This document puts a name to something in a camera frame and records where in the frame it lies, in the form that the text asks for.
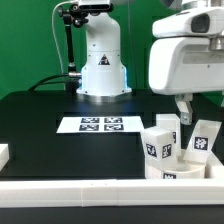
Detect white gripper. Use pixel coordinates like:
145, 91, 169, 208
149, 6, 224, 125

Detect white round stool seat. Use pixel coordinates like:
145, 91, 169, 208
145, 158, 206, 179

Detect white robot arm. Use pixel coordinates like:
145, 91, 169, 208
78, 0, 224, 125

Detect white U-shaped obstacle fence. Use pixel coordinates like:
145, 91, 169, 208
0, 155, 224, 208

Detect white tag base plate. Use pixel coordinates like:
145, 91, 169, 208
57, 116, 144, 134

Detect black camera on mount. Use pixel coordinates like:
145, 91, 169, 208
78, 0, 113, 13

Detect black cables on table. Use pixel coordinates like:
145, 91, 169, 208
27, 73, 82, 92

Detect white camera cable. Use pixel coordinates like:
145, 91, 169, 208
51, 0, 75, 74

